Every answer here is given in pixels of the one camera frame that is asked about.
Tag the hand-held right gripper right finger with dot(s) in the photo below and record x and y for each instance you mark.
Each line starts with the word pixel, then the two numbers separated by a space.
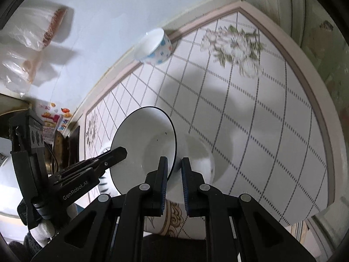
pixel 186 180

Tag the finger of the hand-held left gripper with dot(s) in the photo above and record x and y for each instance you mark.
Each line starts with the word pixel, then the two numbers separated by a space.
pixel 109 158

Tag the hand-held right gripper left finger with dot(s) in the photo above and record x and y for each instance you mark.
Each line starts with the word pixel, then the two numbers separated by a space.
pixel 163 180

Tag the white bowl black rim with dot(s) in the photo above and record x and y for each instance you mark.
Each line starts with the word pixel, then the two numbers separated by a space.
pixel 141 142

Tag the person's left hand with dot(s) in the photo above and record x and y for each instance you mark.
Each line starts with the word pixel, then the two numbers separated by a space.
pixel 42 232

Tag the black glass gas stove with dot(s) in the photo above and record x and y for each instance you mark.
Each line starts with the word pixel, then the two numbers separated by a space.
pixel 74 144

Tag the black wok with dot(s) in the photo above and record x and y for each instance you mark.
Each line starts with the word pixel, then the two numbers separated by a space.
pixel 58 144

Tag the floral checked tablecloth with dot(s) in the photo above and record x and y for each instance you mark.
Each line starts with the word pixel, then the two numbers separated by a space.
pixel 245 114

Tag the clear plastic bag peach contents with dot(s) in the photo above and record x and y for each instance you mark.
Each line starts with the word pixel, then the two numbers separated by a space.
pixel 21 71

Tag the white bowl blue dots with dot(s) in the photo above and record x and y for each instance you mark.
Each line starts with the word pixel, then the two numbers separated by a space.
pixel 155 47

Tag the clear plastic bag red contents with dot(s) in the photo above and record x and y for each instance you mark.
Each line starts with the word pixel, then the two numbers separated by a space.
pixel 35 30

